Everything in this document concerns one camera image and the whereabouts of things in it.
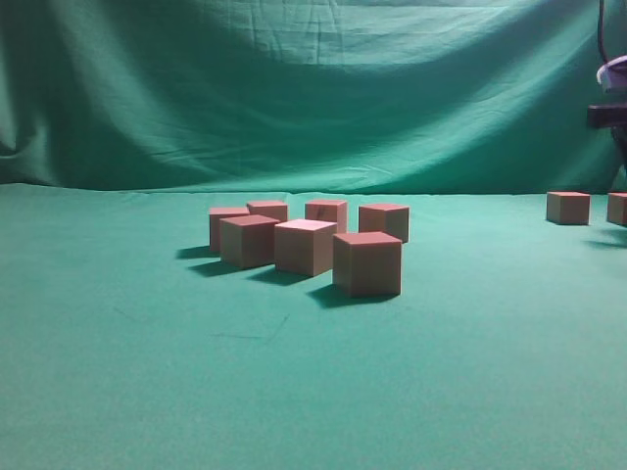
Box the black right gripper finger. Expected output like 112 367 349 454
610 127 627 170

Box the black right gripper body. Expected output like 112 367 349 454
586 103 627 129

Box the pink cube placed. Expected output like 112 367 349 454
247 200 289 222
359 203 410 243

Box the pink cube with dark mark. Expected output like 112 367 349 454
305 199 348 233

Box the pink cube light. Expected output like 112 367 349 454
274 218 337 277

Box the pink cube column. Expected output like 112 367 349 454
546 191 591 225
606 192 627 227

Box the pink cube far column rear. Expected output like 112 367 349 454
546 191 591 225

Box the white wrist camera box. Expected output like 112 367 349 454
596 55 627 93

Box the black cable loop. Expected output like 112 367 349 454
596 0 611 63

